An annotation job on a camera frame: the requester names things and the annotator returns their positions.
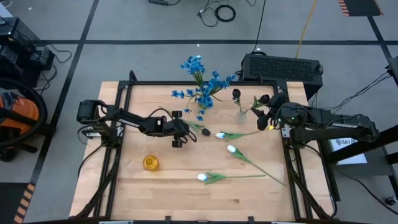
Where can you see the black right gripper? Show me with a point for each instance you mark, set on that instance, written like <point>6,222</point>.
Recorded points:
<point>278,107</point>

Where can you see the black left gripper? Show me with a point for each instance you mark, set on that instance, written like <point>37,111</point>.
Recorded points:
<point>177,129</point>

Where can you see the black artificial tulip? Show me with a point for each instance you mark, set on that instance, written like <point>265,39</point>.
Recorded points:
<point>206,132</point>
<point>236,92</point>
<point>264,99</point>

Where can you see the blue artificial flower spray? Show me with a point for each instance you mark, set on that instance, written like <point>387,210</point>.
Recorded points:
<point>180,93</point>
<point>200,117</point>
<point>205,100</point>
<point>192,65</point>
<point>219,83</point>

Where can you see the white blue artificial tulip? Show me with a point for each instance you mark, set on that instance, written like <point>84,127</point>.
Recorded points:
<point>220,135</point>
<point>202,177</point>
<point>231,148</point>

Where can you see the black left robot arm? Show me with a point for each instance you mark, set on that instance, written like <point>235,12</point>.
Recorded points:
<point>133,119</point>

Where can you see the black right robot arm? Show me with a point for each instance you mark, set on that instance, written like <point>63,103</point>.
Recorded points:
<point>335,124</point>

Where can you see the clear glass vase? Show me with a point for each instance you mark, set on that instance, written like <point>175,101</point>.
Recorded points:
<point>242,116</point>

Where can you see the yellow textured glass vase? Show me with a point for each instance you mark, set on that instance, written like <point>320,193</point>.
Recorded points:
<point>150,162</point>

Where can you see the black computer tower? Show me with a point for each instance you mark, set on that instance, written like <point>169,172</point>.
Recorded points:
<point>280,68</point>

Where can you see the white printed paper sheet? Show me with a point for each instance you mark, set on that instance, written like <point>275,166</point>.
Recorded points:
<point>348,152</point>

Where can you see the black support beam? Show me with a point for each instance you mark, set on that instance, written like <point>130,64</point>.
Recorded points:
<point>367,143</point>

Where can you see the hazard striped floor mat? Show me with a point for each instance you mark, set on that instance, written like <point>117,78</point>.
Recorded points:
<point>18,202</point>
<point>360,7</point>

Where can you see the orange black vacuum cleaner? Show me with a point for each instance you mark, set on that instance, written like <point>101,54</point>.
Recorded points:
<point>21,115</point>

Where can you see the black equipment cart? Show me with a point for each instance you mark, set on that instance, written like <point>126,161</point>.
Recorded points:
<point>18,53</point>

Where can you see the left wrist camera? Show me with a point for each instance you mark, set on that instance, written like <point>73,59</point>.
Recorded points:
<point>159,122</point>

